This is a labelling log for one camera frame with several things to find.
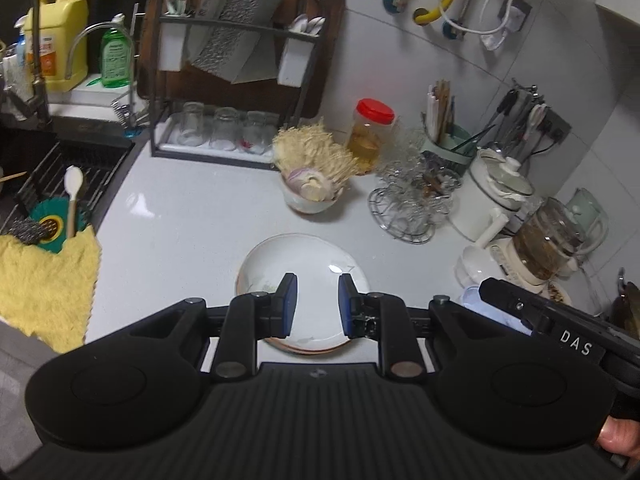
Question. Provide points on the wooden cutting board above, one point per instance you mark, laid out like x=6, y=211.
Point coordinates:
x=325, y=60

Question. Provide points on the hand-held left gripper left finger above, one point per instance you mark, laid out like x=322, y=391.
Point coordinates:
x=287, y=305

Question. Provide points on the red-lidded plastic jar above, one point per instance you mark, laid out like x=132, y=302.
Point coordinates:
x=370, y=135

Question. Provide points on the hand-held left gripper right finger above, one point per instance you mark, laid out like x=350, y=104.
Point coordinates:
x=346, y=305

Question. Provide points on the yellow dish cloth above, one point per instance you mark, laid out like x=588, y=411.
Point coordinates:
x=45, y=290

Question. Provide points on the pale lavender bowl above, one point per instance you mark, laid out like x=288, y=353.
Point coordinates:
x=472, y=300

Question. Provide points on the white drip tray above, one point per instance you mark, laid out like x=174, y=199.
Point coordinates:
x=172, y=147

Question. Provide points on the garlic and onion pieces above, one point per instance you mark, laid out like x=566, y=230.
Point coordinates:
x=307, y=184

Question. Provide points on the white ceramic spoons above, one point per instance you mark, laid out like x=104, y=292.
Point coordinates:
x=307, y=25

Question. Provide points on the green dish soap bottle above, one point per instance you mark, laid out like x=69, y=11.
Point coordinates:
x=116, y=57

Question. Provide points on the pale green electric kettle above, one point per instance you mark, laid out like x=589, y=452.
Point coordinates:
x=592, y=215

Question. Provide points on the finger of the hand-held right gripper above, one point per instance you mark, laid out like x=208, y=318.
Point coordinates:
x=510, y=300

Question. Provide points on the cream glass health kettle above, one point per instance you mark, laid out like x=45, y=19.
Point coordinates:
x=542, y=240

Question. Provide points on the clear drinking glass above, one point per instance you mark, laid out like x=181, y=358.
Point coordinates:
x=254, y=132
x=192, y=122
x=223, y=127

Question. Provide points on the dark wall power outlet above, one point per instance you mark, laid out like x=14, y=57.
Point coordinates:
x=559, y=127

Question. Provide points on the white cutlery holder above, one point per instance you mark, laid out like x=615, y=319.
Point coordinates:
x=295, y=65
x=169, y=47

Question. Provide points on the steel cleaver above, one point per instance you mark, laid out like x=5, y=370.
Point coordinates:
x=235, y=35

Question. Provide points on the hanging kitchen utensil stand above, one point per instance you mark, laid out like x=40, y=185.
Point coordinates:
x=520, y=115

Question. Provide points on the person's right hand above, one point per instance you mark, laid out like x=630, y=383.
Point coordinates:
x=622, y=437

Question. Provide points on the chrome faucet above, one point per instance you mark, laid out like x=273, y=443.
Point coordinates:
x=82, y=40

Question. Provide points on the yellow detergent bottle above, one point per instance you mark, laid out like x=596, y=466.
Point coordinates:
x=57, y=35

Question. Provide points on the white bowl holding vegetables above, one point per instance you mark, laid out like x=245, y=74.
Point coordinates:
x=310, y=206

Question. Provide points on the dark kitchen faucet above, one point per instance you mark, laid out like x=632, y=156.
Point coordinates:
x=37, y=90

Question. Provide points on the steel wool scrubber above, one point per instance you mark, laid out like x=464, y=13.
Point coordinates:
x=25, y=232

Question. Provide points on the green chopstick holder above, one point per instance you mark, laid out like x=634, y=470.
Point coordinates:
x=452, y=152

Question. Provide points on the white electric pot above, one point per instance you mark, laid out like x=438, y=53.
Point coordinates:
x=482, y=195

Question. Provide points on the black sink drain rack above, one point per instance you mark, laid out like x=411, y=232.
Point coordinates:
x=100, y=160

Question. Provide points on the black dish rack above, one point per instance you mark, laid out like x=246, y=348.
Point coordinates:
x=155, y=85

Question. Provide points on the enoki mushroom bundle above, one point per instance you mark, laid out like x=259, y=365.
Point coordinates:
x=310, y=150

